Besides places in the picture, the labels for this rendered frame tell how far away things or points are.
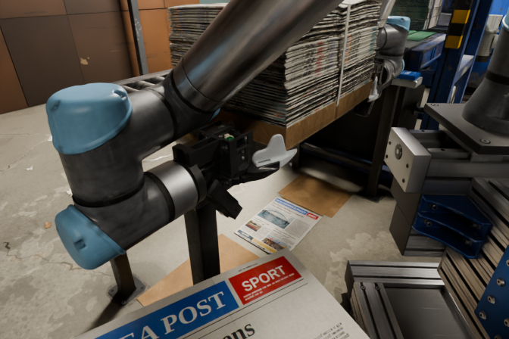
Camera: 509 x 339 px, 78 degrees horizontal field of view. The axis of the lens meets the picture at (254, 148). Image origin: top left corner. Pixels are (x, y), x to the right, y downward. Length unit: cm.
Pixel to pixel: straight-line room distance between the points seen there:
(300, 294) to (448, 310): 92
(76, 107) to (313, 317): 27
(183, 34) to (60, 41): 319
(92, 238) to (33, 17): 342
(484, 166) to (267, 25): 57
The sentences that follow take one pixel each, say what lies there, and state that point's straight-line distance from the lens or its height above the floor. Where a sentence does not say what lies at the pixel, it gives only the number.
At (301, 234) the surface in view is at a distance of 157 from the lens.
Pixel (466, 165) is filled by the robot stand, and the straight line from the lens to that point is 74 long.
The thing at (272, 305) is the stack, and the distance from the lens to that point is 29.
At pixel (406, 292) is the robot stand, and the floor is 21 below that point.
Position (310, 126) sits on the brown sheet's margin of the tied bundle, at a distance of 59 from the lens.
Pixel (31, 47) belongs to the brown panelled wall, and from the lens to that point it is 372.
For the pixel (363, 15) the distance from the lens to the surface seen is 73.
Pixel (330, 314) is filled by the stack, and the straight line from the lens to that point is 29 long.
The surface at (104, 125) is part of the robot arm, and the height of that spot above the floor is 95.
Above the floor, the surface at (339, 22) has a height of 100.
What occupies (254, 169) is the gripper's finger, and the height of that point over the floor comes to 81.
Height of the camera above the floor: 107
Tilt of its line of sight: 28 degrees down
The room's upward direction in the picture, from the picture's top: straight up
